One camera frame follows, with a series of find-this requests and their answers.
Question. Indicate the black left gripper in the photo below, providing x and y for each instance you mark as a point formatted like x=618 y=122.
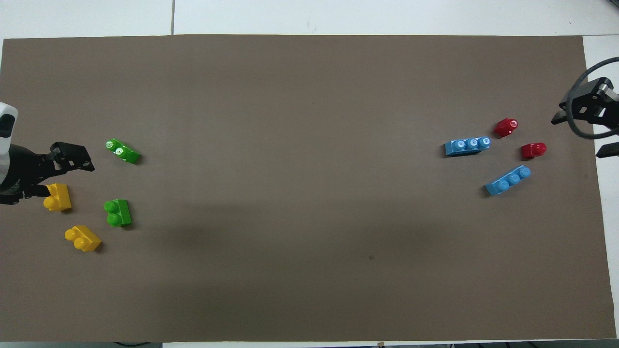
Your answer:
x=19 y=171

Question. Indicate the brown table mat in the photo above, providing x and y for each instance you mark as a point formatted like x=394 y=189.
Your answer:
x=309 y=193

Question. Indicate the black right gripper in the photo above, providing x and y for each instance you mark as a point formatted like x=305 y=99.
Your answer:
x=597 y=99

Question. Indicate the yellow two-stud toy brick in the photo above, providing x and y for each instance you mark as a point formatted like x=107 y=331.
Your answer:
x=87 y=239
x=59 y=195

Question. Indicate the blue three-stud toy brick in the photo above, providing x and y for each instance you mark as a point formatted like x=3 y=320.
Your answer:
x=466 y=146
x=505 y=183

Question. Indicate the red one-stud toy brick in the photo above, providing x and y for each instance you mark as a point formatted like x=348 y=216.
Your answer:
x=532 y=151
x=504 y=128

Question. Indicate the green two-stud toy brick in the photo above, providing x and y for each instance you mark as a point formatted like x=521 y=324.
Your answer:
x=126 y=153
x=120 y=212

